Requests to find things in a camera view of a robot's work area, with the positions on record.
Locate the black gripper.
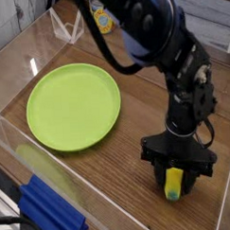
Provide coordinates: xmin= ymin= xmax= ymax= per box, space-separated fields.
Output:
xmin=141 ymin=131 xmax=218 ymax=195

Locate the yellow toy banana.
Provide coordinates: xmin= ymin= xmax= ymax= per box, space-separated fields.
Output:
xmin=164 ymin=168 xmax=184 ymax=202

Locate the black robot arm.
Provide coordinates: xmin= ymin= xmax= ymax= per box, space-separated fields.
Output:
xmin=74 ymin=0 xmax=218 ymax=201

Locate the green plate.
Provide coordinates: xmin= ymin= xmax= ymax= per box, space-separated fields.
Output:
xmin=26 ymin=63 xmax=121 ymax=152

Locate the blue plastic block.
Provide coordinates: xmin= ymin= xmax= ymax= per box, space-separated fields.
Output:
xmin=18 ymin=174 xmax=89 ymax=230

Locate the yellow labelled tin can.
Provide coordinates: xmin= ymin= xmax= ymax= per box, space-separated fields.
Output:
xmin=91 ymin=6 xmax=114 ymax=34

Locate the clear acrylic front wall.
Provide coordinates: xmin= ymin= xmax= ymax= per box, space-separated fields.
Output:
xmin=0 ymin=115 xmax=150 ymax=230

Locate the black cable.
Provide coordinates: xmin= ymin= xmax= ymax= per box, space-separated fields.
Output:
xmin=0 ymin=214 xmax=45 ymax=230

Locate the clear acrylic corner bracket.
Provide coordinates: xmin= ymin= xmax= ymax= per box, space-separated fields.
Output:
xmin=49 ymin=8 xmax=84 ymax=44

